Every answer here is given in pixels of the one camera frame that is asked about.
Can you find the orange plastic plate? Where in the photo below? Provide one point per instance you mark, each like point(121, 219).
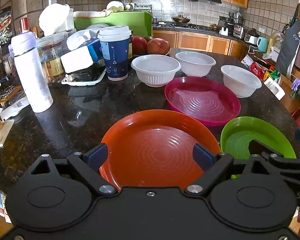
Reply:
point(153, 148)

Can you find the red apple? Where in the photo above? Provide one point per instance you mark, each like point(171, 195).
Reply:
point(158, 46)
point(139, 45)

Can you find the purple rubber glove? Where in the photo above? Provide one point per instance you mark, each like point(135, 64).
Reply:
point(295, 85)

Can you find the magenta plastic plate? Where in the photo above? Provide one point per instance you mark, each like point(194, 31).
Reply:
point(204, 99)

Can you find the green cutting board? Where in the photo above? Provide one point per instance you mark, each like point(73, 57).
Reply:
point(139, 22)

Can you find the green plastic plate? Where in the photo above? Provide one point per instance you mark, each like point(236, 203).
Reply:
point(239, 132)

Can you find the dark hanging apron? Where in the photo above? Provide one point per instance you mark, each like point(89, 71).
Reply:
point(288, 48)

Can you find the clear glass jar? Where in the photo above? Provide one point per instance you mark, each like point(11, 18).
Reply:
point(50, 49)

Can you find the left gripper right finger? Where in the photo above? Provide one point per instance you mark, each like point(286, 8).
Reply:
point(216, 169)

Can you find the black wok on stove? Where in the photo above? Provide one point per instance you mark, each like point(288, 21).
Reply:
point(180, 19)

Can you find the white water bottle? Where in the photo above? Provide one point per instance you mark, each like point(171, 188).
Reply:
point(30, 72)

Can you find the red apple right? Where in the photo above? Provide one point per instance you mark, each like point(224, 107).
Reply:
point(158, 46)

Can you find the white paper shopping bag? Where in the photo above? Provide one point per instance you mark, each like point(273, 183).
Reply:
point(275, 88)

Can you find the red snack bag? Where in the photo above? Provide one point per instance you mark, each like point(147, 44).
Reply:
point(258, 70)

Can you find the white plastic tray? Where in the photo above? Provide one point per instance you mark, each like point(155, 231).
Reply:
point(85, 77)

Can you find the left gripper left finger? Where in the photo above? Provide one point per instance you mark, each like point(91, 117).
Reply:
point(85, 166)

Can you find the blue paper coffee cup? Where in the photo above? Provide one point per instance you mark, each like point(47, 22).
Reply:
point(115, 49)

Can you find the blue white tissue pack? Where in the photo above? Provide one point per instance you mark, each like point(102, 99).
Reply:
point(83, 57)

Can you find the white ribbed bowl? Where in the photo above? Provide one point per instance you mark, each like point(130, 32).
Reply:
point(194, 63)
point(155, 70)
point(240, 81)

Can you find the red apple left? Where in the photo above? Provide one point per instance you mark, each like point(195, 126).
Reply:
point(139, 45)

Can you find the teal electric kettle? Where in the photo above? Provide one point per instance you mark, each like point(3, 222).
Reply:
point(262, 44)

